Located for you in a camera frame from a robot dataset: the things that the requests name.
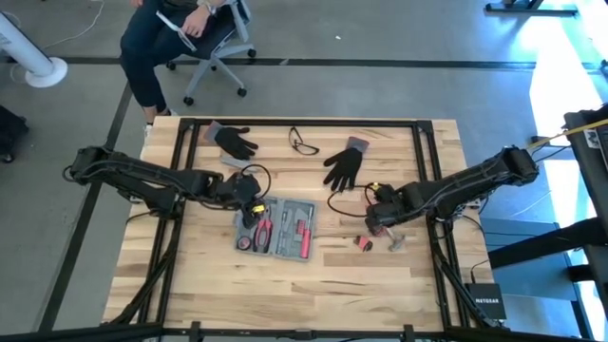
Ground pink tool handle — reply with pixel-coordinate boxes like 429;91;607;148
254;216;275;254

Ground person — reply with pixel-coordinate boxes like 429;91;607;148
118;0;238;139

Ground person's hand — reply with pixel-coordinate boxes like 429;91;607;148
181;5;213;39

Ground black diagonal frame brace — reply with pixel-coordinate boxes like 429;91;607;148
429;232;509;332
106;244;177;329

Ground white floor cable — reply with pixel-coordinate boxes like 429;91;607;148
9;0;106;86

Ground grey plastic tool case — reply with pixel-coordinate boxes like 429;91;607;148
233;195;318;263

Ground black standing desk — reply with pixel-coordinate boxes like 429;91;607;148
484;0;579;18

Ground yellow hanging cable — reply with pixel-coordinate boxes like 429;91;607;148
525;118;608;151

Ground white tower fan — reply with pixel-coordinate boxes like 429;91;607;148
0;9;69;89

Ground white-frame mesh office chair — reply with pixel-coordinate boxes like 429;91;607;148
165;0;257;106

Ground grey utility knife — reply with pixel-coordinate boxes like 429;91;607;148
218;154;251;171

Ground black overhead rig crossbar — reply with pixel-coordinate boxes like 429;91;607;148
0;322;608;342

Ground black work glove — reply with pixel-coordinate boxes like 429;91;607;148
323;136;371;193
203;120;260;162

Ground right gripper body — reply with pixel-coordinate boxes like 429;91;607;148
364;195;414;237

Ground black Netgear switch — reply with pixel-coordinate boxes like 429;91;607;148
464;283;508;322

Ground pink long ribbed tool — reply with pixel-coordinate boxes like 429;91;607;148
371;225;408;253

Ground tortoise-frame safety glasses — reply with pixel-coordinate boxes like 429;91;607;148
288;125;321;157

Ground black wheeled object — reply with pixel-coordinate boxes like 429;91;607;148
0;104;30;163

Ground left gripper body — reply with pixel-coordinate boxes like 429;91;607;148
222;171;262;213

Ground pink thick-handled tool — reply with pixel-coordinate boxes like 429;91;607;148
299;204;315;260

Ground black thin floor cable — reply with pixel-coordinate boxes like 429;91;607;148
529;142;571;165

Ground black looped cable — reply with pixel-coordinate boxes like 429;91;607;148
239;163;273;200
325;182;382;219

